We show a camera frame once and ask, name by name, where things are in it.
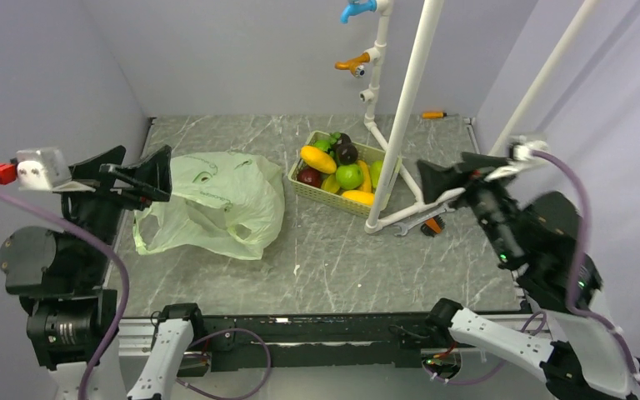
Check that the green fake apple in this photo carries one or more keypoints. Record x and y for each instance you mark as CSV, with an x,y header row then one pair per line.
x,y
349,177

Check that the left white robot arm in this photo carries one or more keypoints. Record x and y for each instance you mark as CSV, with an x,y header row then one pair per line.
x,y
57,272

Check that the light green fake pear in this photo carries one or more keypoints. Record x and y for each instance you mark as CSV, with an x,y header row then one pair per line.
x,y
375,170

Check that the dark red fake apple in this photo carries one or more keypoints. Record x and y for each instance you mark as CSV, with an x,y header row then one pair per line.
x,y
310,177

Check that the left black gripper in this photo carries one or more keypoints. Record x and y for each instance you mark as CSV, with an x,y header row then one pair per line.
x,y
152,177

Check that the dark green fake avocado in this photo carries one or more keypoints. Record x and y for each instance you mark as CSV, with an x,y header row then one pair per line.
x,y
339,138

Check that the blue plastic faucet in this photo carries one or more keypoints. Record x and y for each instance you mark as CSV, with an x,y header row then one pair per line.
x,y
356,7

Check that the large yellow fake mango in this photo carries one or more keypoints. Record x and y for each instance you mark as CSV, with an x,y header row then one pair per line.
x,y
317,159

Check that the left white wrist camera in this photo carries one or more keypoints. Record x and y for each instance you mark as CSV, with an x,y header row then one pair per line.
x,y
42,169

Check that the dark purple fake mangosteen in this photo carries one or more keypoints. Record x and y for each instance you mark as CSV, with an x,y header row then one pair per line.
x,y
346,154

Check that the green fake watermelon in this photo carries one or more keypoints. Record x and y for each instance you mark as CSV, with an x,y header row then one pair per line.
x,y
324,145

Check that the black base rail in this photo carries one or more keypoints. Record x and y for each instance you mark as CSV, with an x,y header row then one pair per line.
x,y
398,339

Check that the orange handled screwdriver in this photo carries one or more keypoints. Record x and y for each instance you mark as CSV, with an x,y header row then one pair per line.
x,y
433,115

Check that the orange black brush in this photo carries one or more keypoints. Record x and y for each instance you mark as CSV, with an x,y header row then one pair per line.
x,y
433,226

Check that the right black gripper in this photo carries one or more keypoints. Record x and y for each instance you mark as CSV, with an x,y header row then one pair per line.
x,y
435,178

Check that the yellow fake lemon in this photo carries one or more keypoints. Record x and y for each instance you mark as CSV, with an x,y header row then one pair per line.
x,y
358,196

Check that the silver open-end wrench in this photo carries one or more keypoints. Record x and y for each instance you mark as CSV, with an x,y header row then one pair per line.
x,y
404,227

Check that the orange plastic faucet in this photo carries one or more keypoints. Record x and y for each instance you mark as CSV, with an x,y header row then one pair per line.
x,y
354,65

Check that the white PVC pipe frame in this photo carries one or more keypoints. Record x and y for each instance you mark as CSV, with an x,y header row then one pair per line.
x,y
426,28

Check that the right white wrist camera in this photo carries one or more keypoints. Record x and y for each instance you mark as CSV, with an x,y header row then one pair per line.
x,y
521,158

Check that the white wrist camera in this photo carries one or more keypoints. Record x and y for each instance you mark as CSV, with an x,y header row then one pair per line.
x,y
521,158
42,169

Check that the small yellow fake banana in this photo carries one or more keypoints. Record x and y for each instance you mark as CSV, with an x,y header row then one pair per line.
x,y
330,184

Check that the pale green plastic basket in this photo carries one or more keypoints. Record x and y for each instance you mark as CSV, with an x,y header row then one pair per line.
x,y
366,153

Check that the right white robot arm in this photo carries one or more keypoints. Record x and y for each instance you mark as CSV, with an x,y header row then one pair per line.
x,y
545,244

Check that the light green plastic bag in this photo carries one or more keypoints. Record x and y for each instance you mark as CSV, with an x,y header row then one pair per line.
x,y
229,203

